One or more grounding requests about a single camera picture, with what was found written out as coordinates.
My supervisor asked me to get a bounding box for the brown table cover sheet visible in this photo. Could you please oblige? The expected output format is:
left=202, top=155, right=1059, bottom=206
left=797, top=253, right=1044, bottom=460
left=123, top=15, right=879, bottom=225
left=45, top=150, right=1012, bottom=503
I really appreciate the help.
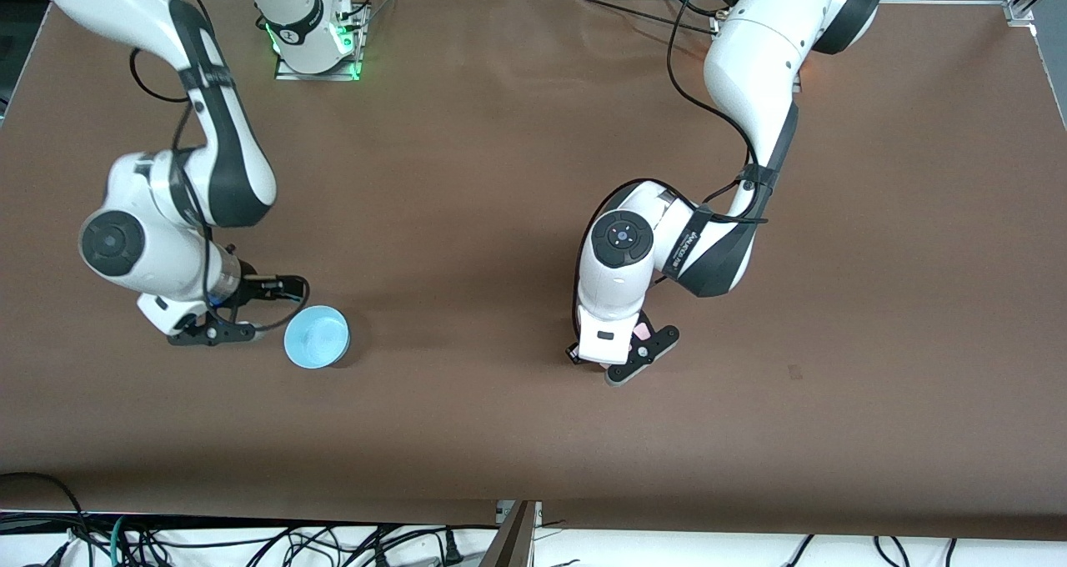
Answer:
left=0, top=0, right=1067, bottom=543

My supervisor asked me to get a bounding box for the blue bowl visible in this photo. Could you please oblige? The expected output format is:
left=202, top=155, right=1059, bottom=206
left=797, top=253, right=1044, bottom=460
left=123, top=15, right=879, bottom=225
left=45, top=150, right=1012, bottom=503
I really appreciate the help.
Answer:
left=283, top=304, right=351, bottom=370

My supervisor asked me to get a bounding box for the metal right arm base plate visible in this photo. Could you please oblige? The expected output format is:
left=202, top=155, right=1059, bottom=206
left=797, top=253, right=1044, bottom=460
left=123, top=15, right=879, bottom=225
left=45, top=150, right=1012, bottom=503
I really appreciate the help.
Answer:
left=273, top=0, right=369, bottom=83

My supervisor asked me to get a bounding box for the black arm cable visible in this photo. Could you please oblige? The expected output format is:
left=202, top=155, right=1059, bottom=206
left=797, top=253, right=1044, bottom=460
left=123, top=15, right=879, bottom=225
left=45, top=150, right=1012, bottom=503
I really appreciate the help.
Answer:
left=574, top=0, right=772, bottom=339
left=129, top=0, right=311, bottom=332

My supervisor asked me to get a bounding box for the long black table cable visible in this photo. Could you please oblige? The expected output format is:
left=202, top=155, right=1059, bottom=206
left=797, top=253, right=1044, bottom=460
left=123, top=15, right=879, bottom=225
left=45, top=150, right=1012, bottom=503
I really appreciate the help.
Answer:
left=574, top=0, right=714, bottom=31

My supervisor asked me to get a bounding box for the pink bowl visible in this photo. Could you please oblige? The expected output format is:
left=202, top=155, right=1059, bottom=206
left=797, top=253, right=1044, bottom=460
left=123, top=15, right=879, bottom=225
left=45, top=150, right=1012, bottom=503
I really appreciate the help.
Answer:
left=596, top=324, right=653, bottom=374

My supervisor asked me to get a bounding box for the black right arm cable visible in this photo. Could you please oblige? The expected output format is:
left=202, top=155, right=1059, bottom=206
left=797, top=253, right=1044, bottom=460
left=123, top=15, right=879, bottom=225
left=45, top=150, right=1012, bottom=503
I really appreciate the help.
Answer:
left=129, top=0, right=311, bottom=332

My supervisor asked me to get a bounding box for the black looped floor cable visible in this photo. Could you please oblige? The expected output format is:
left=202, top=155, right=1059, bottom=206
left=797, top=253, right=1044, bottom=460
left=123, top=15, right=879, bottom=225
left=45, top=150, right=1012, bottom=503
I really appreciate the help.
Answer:
left=0, top=471, right=91, bottom=567

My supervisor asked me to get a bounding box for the aluminium frame profile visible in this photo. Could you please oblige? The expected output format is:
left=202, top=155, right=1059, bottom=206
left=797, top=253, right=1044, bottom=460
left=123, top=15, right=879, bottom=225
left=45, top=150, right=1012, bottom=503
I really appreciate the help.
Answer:
left=479, top=500, right=543, bottom=567

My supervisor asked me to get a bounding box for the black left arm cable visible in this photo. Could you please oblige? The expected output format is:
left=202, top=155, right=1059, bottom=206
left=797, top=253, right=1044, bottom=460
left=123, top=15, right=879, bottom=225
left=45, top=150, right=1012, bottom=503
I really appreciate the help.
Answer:
left=574, top=0, right=772, bottom=339

